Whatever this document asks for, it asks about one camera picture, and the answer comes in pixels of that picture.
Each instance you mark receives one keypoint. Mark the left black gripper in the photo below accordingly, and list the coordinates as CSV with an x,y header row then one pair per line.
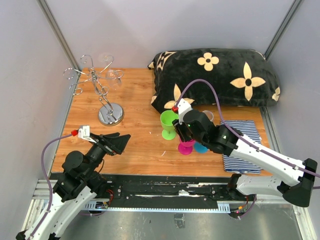
x,y
112,143

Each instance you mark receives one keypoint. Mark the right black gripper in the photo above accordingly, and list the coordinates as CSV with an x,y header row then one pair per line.
x,y
180,128

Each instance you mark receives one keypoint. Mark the pink wine glass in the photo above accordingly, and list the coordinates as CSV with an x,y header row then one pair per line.
x,y
186,147

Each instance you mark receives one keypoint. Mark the dark blue wine glass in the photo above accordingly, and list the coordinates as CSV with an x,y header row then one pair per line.
x,y
199,148

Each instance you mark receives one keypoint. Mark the clear wine glass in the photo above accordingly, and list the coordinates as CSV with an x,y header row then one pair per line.
x,y
112,76
209,115

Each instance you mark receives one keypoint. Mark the green wine glass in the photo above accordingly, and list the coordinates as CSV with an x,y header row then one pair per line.
x,y
166,119

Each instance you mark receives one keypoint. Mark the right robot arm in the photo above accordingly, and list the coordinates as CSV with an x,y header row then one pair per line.
x,y
292,179

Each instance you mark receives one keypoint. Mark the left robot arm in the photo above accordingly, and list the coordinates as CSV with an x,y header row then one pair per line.
x,y
79,183

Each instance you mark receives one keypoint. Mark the chrome wine glass rack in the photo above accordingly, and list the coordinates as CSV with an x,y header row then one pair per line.
x,y
111,113

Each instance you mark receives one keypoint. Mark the black floral pillow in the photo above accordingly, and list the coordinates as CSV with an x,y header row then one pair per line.
x,y
205,76

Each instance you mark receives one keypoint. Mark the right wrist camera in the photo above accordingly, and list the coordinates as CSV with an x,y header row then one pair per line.
x,y
181,106

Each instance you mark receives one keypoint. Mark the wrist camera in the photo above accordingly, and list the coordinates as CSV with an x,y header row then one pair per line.
x,y
83,132
181,106

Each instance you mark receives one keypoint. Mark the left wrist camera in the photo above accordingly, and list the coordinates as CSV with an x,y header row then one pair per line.
x,y
83,132

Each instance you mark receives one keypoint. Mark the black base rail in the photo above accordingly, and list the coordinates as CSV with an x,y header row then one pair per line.
x,y
156,193

